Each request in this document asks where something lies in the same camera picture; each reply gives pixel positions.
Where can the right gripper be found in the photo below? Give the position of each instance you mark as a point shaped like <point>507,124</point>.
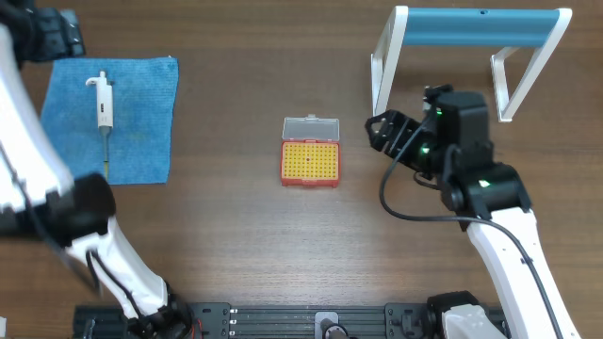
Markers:
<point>407,141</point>

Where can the white pipette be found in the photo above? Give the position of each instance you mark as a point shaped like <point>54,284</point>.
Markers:
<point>104,103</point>

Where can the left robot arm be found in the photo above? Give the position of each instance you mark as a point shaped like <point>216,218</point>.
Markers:
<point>23,141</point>

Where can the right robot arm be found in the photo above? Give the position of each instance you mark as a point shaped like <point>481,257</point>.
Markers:
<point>494,263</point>

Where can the red and yellow tip box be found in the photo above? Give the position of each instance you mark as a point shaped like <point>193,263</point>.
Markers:
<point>310,160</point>

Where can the white and blue stand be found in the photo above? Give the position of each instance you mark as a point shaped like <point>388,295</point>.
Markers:
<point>471,27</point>

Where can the blue cloth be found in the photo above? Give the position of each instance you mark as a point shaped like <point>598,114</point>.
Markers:
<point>141,122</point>

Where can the mounting rail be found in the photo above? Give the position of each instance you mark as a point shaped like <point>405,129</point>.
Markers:
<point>282,320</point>

